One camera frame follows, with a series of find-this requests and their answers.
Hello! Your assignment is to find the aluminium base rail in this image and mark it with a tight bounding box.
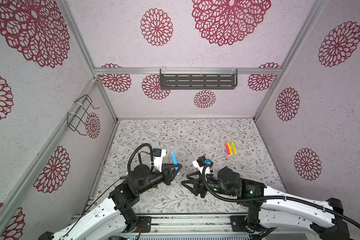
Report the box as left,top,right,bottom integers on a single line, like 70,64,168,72
71,212,317,237

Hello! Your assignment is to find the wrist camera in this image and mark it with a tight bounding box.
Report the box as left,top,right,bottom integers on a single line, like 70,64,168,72
153,148,167,172
192,156,214,175

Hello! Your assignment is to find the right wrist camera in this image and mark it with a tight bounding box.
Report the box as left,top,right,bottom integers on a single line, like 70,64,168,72
192,156,214,175

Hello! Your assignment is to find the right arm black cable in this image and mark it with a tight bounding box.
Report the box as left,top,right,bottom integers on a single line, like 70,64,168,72
201,164,360,240

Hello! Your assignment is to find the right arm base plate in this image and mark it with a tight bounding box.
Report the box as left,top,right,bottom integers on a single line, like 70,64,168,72
230,215,259,234

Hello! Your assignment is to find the dark metal wall shelf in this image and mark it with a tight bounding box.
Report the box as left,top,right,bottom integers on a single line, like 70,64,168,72
159,69,238,90

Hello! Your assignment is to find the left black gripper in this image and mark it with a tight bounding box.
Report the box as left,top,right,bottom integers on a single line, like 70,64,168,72
137,163,182,196

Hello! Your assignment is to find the black wire wall basket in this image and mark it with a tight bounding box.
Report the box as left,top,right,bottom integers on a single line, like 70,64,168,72
67,95,101,139

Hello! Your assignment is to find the blue highlighter pen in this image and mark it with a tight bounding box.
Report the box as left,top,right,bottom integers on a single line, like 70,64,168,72
171,150,178,165

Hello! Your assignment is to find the yellow highlighter pen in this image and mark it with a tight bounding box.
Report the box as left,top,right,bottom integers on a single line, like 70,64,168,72
231,142,237,154
227,142,233,155

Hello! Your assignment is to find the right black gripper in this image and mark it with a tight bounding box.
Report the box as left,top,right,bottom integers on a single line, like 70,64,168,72
181,169,236,198

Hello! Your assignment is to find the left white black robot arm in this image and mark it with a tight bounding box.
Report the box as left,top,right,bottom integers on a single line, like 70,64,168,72
39,164,182,240

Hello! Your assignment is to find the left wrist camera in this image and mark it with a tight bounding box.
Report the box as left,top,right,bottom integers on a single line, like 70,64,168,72
153,148,167,172

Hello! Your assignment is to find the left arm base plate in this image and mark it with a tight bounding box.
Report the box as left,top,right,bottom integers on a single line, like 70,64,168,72
131,216,152,234

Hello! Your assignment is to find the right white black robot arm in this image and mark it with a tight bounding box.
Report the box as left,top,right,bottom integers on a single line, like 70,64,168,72
182,167,350,240

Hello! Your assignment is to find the pink highlighter pen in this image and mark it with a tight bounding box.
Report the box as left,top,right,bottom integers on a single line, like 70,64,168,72
225,142,231,156

